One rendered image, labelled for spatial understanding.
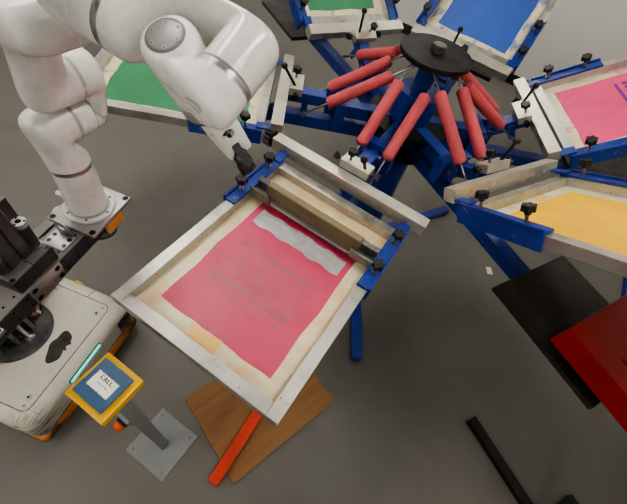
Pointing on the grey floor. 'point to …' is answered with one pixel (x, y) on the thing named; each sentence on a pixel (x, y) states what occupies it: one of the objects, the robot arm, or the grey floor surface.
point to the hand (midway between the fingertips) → (234, 152)
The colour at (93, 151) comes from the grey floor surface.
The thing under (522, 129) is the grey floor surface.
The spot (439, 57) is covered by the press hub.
